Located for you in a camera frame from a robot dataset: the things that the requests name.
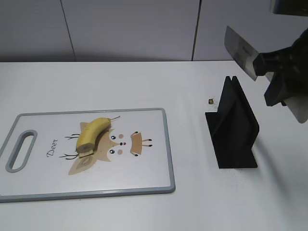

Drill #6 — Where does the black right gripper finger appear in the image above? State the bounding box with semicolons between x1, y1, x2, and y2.
253;51;283;77
264;73;292;106

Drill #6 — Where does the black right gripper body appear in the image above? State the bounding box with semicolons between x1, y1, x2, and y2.
280;30;308;106

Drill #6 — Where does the white handled kitchen knife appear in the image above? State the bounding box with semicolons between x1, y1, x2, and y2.
224;26;308;124

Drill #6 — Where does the yellow banana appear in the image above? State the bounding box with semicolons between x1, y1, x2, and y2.
76;116;120;153

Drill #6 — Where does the banana slice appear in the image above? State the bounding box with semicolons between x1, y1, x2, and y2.
78;150;94;158

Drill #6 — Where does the black knife stand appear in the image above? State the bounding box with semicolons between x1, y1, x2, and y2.
205;76;259;168

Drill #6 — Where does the grey rimmed deer cutting board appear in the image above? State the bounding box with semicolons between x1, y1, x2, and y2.
0;108;176;203

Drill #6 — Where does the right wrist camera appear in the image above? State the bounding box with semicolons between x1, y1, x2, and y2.
270;0;308;17

